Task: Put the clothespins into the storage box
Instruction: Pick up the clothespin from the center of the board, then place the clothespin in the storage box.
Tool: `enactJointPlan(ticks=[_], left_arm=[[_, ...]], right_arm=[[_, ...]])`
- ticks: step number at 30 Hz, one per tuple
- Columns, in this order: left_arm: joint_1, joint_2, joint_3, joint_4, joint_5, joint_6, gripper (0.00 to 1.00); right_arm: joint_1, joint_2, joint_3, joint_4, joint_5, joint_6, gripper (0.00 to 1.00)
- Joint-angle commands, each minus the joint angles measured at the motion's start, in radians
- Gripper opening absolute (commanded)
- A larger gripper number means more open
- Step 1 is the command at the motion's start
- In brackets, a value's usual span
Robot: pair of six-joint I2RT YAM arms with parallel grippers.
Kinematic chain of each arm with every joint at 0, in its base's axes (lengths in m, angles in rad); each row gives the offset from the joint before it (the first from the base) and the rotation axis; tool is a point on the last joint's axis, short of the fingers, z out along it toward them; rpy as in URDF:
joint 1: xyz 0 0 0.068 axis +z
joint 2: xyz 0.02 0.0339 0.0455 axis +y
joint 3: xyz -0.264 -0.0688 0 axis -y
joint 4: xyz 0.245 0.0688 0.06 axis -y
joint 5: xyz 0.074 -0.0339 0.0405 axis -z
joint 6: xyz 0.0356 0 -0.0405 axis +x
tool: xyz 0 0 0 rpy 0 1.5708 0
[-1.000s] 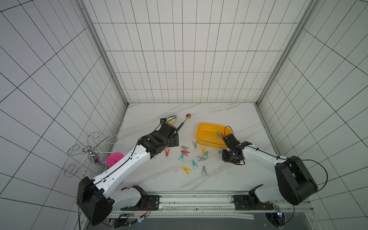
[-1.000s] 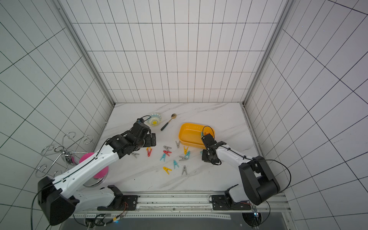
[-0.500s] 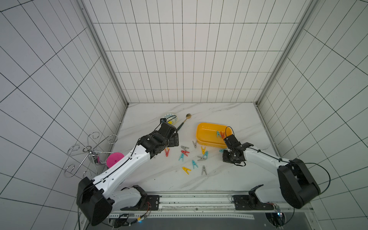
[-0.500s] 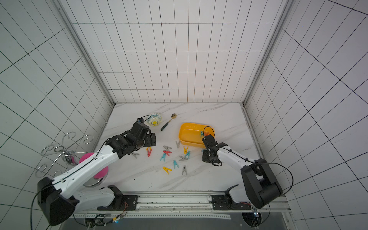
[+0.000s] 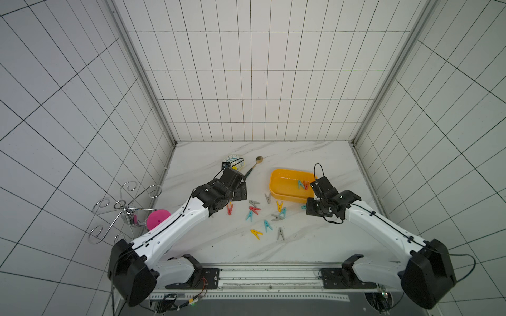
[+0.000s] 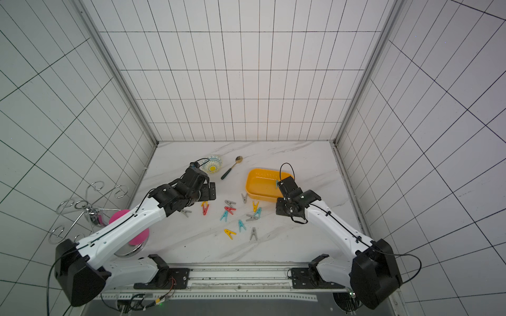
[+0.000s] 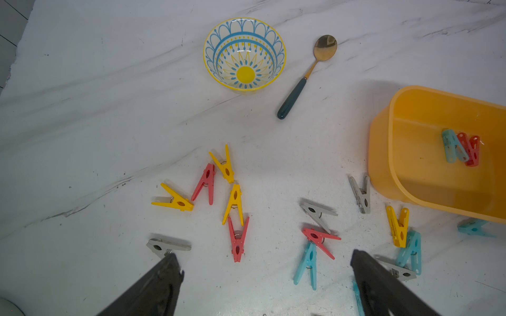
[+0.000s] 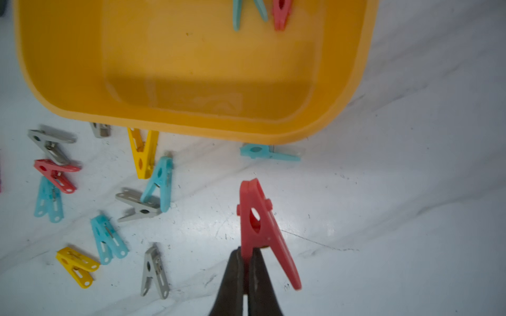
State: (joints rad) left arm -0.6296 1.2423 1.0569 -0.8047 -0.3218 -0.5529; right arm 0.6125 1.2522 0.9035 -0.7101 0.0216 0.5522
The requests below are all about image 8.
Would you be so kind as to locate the yellow clothespin bottom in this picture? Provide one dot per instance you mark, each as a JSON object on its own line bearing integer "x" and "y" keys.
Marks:
{"x": 78, "y": 266}

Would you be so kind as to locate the grey clothespin bottom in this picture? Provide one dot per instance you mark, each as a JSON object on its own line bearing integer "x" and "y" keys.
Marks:
{"x": 154, "y": 273}

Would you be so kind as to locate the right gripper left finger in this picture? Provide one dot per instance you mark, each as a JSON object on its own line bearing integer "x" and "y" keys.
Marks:
{"x": 229, "y": 299}

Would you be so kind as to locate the red clothespin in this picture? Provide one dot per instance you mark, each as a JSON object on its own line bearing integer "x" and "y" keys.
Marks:
{"x": 56, "y": 174}
{"x": 259, "y": 229}
{"x": 281, "y": 11}

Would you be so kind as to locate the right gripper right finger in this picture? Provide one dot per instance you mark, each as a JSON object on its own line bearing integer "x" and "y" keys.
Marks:
{"x": 262, "y": 300}

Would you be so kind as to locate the yellow plastic storage box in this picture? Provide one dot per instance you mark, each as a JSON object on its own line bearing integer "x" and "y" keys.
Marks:
{"x": 179, "y": 67}

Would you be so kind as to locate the yellow clothespin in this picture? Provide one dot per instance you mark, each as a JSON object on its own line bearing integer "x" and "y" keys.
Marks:
{"x": 78, "y": 266}
{"x": 143, "y": 151}

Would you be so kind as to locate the teal clothespin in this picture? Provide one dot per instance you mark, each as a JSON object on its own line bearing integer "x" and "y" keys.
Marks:
{"x": 49, "y": 201}
{"x": 240, "y": 10}
{"x": 108, "y": 242}
{"x": 256, "y": 151}
{"x": 161, "y": 179}

